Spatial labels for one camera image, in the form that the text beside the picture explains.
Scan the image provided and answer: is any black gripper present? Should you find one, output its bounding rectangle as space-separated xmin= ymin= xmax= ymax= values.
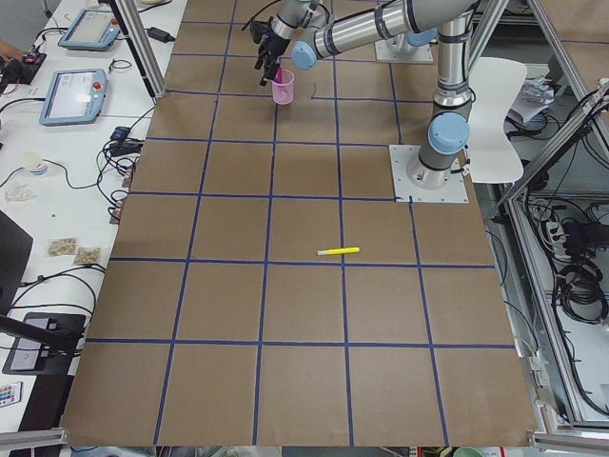
xmin=254 ymin=30 xmax=289 ymax=87

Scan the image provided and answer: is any pink marker pen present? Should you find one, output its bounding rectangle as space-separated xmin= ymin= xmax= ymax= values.
xmin=275 ymin=67 xmax=285 ymax=85

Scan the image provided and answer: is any pink mesh cup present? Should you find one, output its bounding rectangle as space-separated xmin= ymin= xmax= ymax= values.
xmin=271 ymin=70 xmax=294 ymax=106

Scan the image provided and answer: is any black power adapter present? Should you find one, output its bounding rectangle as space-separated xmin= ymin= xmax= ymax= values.
xmin=147 ymin=27 xmax=175 ymax=43

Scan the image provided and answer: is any upper teach pendant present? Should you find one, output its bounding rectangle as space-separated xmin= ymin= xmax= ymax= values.
xmin=58 ymin=9 xmax=121 ymax=51

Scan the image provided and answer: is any teach pendant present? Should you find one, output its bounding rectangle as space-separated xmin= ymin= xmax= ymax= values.
xmin=39 ymin=69 xmax=108 ymax=127
xmin=58 ymin=9 xmax=121 ymax=51

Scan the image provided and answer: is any yellow marker pen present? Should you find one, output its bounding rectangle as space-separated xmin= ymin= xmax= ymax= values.
xmin=316 ymin=247 xmax=361 ymax=256

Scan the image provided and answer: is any lower teach pendant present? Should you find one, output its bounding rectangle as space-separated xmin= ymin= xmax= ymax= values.
xmin=39 ymin=69 xmax=108 ymax=127

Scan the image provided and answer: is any white chair left side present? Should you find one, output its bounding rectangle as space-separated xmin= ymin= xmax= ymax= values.
xmin=468 ymin=57 xmax=527 ymax=184

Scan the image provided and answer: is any white tape roll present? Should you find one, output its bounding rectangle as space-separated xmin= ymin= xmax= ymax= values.
xmin=20 ymin=151 xmax=48 ymax=176

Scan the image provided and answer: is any black tablet stand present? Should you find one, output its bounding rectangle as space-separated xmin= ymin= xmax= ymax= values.
xmin=1 ymin=312 xmax=86 ymax=375

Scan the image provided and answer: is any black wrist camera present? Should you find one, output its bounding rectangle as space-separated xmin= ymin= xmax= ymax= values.
xmin=249 ymin=20 xmax=273 ymax=44

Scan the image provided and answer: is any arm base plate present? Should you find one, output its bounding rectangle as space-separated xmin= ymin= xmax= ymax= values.
xmin=388 ymin=145 xmax=468 ymax=204
xmin=375 ymin=40 xmax=433 ymax=65

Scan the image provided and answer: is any aluminium frame post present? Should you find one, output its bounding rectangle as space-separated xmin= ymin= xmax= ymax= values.
xmin=109 ymin=0 xmax=167 ymax=100

